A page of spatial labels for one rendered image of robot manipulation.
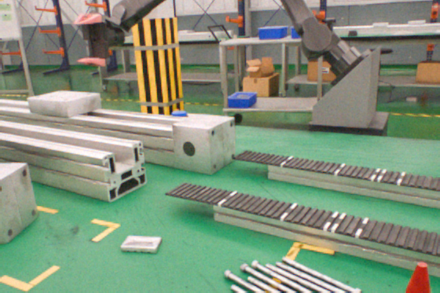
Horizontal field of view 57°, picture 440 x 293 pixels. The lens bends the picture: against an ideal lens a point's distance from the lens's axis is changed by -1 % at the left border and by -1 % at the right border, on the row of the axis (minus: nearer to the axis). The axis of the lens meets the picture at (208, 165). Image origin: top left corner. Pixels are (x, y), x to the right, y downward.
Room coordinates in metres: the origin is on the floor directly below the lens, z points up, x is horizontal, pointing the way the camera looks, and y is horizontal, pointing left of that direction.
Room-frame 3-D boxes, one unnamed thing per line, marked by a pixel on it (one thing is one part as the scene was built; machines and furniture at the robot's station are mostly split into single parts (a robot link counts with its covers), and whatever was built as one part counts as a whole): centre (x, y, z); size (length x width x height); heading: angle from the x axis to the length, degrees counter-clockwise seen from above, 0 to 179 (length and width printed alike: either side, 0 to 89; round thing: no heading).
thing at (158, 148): (1.08, 0.37, 0.82); 0.80 x 0.10 x 0.09; 55
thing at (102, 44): (1.18, 0.32, 1.00); 0.09 x 0.07 x 0.07; 159
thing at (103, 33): (1.25, 0.29, 1.03); 0.07 x 0.07 x 0.10; 69
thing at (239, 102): (3.91, -0.63, 0.50); 1.03 x 0.55 x 1.01; 73
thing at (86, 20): (1.18, 0.31, 1.07); 0.09 x 0.07 x 0.07; 159
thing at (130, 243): (0.50, 0.10, 0.78); 0.05 x 0.03 x 0.01; 78
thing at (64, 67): (10.65, 3.72, 1.10); 3.30 x 0.90 x 2.20; 61
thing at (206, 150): (0.83, 0.00, 0.83); 0.12 x 0.09 x 0.10; 145
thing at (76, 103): (1.08, 0.37, 0.87); 0.16 x 0.11 x 0.07; 55
